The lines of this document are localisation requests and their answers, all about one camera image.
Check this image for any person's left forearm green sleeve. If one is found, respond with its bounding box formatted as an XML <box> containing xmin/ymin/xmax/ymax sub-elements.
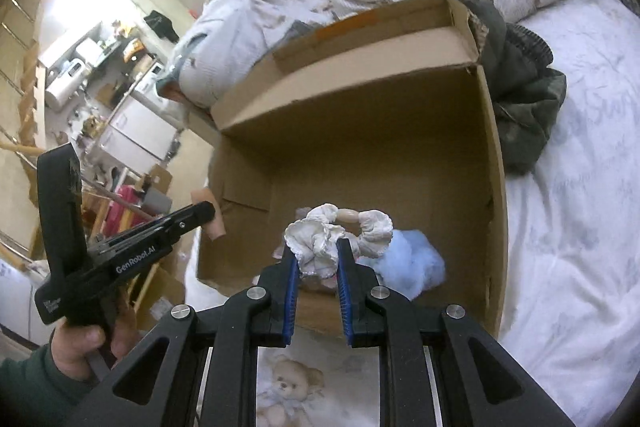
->
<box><xmin>0</xmin><ymin>342</ymin><xmax>101</xmax><ymax>427</ymax></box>

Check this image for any white floor cabinet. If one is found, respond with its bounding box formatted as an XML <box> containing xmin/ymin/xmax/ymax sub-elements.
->
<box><xmin>100</xmin><ymin>99</ymin><xmax>177</xmax><ymax>160</ymax></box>

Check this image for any wooden bed frame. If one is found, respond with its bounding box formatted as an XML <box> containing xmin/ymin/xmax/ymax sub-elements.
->
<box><xmin>165</xmin><ymin>87</ymin><xmax>221</xmax><ymax>148</ymax></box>

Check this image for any wooden ladder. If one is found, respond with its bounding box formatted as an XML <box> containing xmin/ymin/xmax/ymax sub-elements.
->
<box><xmin>0</xmin><ymin>0</ymin><xmax>51</xmax><ymax>258</ymax></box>

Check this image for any white ruffled fabric scrunchie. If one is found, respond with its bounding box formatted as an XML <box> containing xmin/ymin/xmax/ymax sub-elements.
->
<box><xmin>284</xmin><ymin>203</ymin><xmax>395</xmax><ymax>279</ymax></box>

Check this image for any white printed duvet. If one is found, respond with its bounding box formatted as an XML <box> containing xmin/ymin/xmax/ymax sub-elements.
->
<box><xmin>157</xmin><ymin>0</ymin><xmax>588</xmax><ymax>108</ymax></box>

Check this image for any pink bag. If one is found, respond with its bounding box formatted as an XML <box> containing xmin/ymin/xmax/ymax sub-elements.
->
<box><xmin>102</xmin><ymin>184</ymin><xmax>146</xmax><ymax>233</ymax></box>

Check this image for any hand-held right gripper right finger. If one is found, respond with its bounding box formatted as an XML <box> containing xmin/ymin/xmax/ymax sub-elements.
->
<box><xmin>336</xmin><ymin>238</ymin><xmax>576</xmax><ymax>427</ymax></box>

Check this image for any flat cardboard box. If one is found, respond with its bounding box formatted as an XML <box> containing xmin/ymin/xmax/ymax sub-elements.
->
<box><xmin>130</xmin><ymin>252</ymin><xmax>187</xmax><ymax>333</ymax></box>

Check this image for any person's left hand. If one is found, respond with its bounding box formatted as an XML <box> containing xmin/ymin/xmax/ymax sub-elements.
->
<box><xmin>50</xmin><ymin>307</ymin><xmax>140</xmax><ymax>383</ymax></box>

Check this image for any light blue fluffy plush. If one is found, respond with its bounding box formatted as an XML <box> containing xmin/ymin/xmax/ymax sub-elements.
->
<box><xmin>357</xmin><ymin>228</ymin><xmax>446</xmax><ymax>303</ymax></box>

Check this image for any small cardboard box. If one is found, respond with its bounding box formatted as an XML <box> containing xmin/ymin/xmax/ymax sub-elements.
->
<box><xmin>145</xmin><ymin>164</ymin><xmax>173</xmax><ymax>195</ymax></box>

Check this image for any grey fleece garment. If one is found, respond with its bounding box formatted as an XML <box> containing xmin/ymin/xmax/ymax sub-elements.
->
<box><xmin>430</xmin><ymin>0</ymin><xmax>568</xmax><ymax>175</ymax></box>

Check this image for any brown cardboard box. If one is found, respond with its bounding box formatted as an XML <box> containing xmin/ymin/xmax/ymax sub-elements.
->
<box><xmin>196</xmin><ymin>0</ymin><xmax>510</xmax><ymax>340</ymax></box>

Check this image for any grey container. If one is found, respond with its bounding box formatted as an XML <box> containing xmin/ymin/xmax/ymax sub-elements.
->
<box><xmin>145</xmin><ymin>191</ymin><xmax>171</xmax><ymax>215</ymax></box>

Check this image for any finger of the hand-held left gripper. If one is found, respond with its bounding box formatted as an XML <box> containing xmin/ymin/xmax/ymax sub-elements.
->
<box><xmin>162</xmin><ymin>201</ymin><xmax>217</xmax><ymax>239</ymax></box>

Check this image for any white washing machine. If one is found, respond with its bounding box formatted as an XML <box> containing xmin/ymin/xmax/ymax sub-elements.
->
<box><xmin>132</xmin><ymin>62</ymin><xmax>168</xmax><ymax>95</ymax></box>

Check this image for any black hanging garment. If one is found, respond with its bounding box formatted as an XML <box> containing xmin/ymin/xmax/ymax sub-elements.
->
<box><xmin>144</xmin><ymin>10</ymin><xmax>180</xmax><ymax>42</ymax></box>

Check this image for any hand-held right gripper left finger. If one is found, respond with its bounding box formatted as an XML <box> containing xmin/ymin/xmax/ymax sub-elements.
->
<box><xmin>70</xmin><ymin>239</ymin><xmax>301</xmax><ymax>427</ymax></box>

